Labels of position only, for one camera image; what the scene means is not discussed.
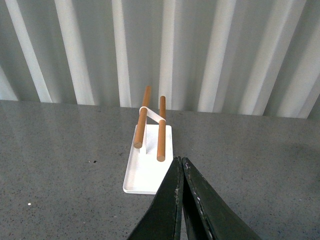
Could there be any white pleated curtain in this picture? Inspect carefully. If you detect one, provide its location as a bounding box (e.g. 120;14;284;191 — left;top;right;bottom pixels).
0;0;320;120

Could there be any white rack with wooden bars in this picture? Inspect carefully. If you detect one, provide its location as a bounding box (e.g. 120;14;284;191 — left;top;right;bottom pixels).
122;86;174;195

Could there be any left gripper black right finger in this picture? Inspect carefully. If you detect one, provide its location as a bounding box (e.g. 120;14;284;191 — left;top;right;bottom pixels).
182;157;260;240

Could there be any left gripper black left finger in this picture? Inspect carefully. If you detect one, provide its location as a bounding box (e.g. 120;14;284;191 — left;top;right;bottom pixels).
128;156;184;240

